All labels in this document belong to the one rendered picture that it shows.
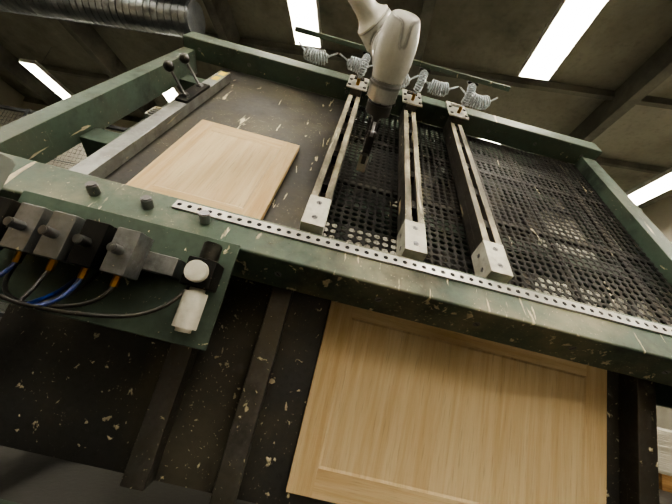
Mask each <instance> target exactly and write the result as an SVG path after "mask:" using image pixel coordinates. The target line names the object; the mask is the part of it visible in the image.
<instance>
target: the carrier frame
mask: <svg viewBox="0 0 672 504"><path fill-rule="evenodd" d="M330 304H331V300H327V299H323V298H319V297H315V296H311V295H307V294H303V293H299V292H295V291H291V290H287V289H283V288H279V287H275V286H271V285H267V284H264V283H260V282H256V281H252V280H248V279H244V278H240V277H236V276H232V275H231V277H230V280H229V283H228V286H227V289H226V292H225V295H224V298H223V301H222V304H221V307H220V310H219V313H218V316H217V319H216V322H215V325H214V328H213V331H212V334H211V337H210V340H209V343H208V346H207V349H206V351H203V350H199V349H195V348H191V347H186V346H182V345H178V344H174V343H170V342H166V341H162V340H158V339H153V338H149V337H145V336H141V335H137V334H133V333H129V332H125V331H121V330H116V329H112V328H108V327H104V326H100V325H96V324H92V323H88V322H83V321H79V320H75V319H71V318H67V317H63V316H59V315H55V314H50V313H46V312H42V311H38V310H34V309H30V308H25V307H22V306H18V305H13V304H9V305H8V307H7V309H6V311H5V313H4V315H3V316H2V318H1V320H0V445H1V446H5V447H10V448H14V449H19V450H23V451H27V452H32V453H36V454H41V455H45V456H49V457H54V458H58V459H63V460H67V461H71V462H76V463H80V464H85V465H89V466H94V467H98V468H102V469H107V470H111V471H116V472H120V473H124V475H123V478H122V480H121V483H120V486H122V487H126V488H130V489H135V490H139V491H144V490H145V489H146V488H147V487H148V486H149V485H150V484H151V483H152V482H153V481H154V480H155V481H160V482H164V483H168V484H173V485H177V486H182V487H186V488H191V489H195V490H199V491H204V492H208V493H212V494H211V498H210V501H209V504H235V502H236V499H239V500H243V501H248V502H252V503H257V504H336V503H332V502H328V501H323V500H319V499H314V498H310V497H306V496H301V495H297V494H293V493H288V492H286V486H287V482H288V478H289V474H290V470H291V466H292V462H293V457H294V453H295V449H296V445H297V441H298V437H299V433H300V428H301V424H302V420H303V416H304V412H305V408H306V404H307V399H308V395H309V391H310V387H311V383H312V379H313V375H314V370H315V366H316V362H317V358H318V354H319V350H320V346H321V341H322V337H323V333H324V329H325V325H326V321H327V317H328V312H329V308H330ZM656 406H661V407H666V408H671V409H672V386H668V385H664V384H660V383H656V382H652V381H648V380H644V379H640V378H636V377H633V376H629V375H625V374H621V373H617V372H613V371H609V370H607V487H606V504H660V502H659V473H658V444H657V416H656Z"/></svg>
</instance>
